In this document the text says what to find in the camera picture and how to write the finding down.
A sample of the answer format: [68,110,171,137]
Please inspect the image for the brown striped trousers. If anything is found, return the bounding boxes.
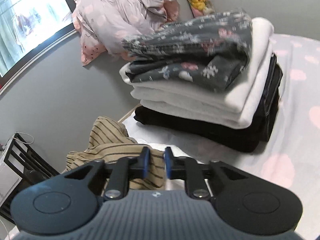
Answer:
[65,116,165,190]

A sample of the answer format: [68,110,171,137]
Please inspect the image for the black folded garment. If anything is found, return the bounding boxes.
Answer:
[133,53,283,153]

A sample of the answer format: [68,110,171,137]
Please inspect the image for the white folded garment stack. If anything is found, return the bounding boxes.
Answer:
[131,17,274,122]

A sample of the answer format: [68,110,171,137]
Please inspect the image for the white black side table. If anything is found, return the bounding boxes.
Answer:
[1,132,60,223]

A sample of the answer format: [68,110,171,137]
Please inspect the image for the polka dot bed sheet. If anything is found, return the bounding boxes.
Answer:
[124,34,319,239]

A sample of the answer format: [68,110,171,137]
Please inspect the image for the dark floral folded garment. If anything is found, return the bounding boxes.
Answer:
[122,10,253,92]

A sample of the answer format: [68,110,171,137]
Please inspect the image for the crumpled pink grey duvet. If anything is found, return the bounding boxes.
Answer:
[72,0,180,66]

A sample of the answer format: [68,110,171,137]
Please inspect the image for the white charging cable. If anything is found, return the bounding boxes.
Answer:
[0,132,35,153]

